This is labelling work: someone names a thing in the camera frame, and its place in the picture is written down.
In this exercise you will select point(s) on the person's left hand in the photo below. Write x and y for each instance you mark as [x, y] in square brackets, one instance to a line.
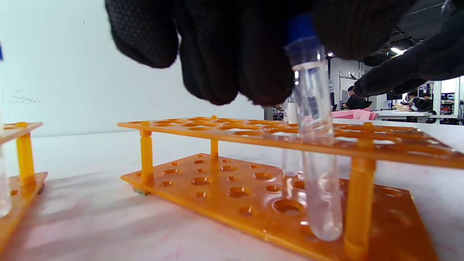
[224, 43]

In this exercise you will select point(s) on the blue-capped clear test tube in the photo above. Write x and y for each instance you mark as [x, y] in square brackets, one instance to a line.
[291, 163]
[3, 195]
[319, 181]

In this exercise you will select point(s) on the orange test tube rack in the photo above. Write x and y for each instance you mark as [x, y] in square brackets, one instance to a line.
[146, 159]
[25, 156]

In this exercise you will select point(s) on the pile of pink paper scraps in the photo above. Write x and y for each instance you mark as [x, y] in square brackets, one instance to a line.
[355, 115]

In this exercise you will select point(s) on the white backdrop board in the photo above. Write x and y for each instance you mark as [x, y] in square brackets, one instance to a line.
[72, 90]

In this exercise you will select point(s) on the ceiling light fixture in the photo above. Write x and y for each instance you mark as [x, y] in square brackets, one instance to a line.
[397, 50]

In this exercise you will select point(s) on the white background desk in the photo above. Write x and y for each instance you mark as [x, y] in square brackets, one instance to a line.
[406, 114]

